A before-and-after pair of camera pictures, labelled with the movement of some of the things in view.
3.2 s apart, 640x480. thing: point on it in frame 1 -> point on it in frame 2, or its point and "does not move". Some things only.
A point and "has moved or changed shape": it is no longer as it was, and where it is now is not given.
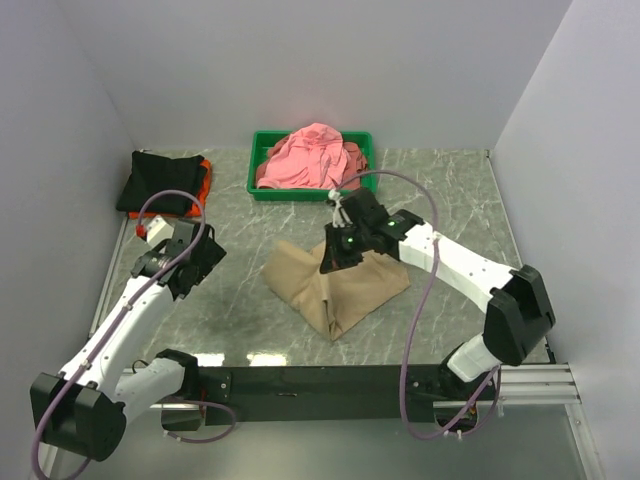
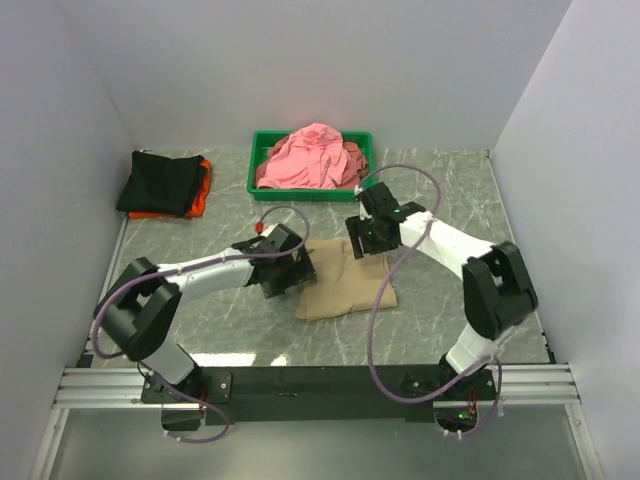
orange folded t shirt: x=195 y=209 does not move
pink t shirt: x=314 y=158 does not move
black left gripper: x=209 y=258 -> x=301 y=271
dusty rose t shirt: x=357 y=163 does not move
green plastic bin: x=263 y=140 does not move
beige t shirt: x=340 y=298 has moved or changed shape
